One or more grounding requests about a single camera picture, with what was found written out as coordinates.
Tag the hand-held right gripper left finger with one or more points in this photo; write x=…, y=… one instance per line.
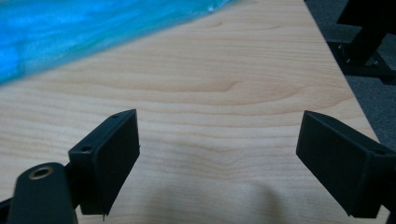
x=106, y=161

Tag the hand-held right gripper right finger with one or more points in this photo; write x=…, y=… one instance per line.
x=342, y=165

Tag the blue plastic bag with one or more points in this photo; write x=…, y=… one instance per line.
x=62, y=31

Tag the black metal stand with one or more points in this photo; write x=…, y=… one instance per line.
x=367, y=37

